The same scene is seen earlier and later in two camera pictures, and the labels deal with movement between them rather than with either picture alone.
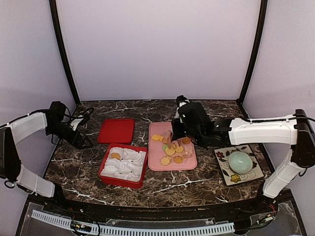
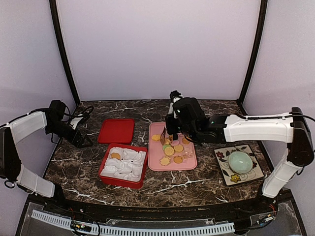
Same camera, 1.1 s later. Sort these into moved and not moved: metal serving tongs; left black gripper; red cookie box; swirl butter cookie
Moved: metal serving tongs
Not moved: left black gripper; red cookie box; swirl butter cookie
